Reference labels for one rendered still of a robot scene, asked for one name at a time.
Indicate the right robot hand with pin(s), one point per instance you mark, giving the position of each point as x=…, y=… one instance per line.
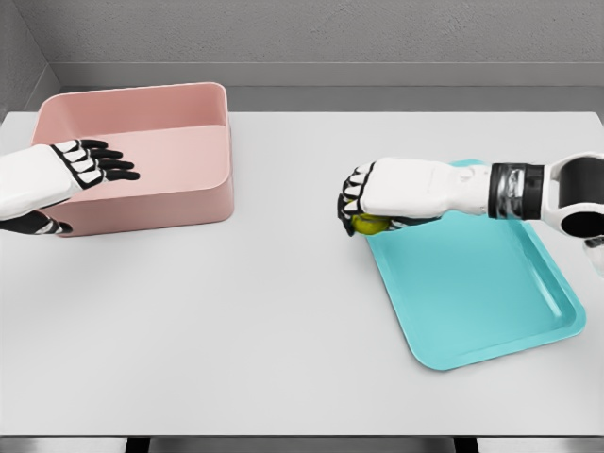
x=401, y=189

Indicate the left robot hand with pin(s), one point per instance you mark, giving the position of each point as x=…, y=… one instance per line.
x=33, y=177

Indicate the yellow-green tennis ball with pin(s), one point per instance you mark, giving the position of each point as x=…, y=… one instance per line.
x=369, y=224

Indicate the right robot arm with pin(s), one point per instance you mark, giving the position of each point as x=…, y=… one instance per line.
x=533, y=193

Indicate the blue tray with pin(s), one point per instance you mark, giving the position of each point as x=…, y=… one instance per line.
x=472, y=288

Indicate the pink basket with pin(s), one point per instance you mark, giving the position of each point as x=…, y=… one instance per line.
x=160, y=156

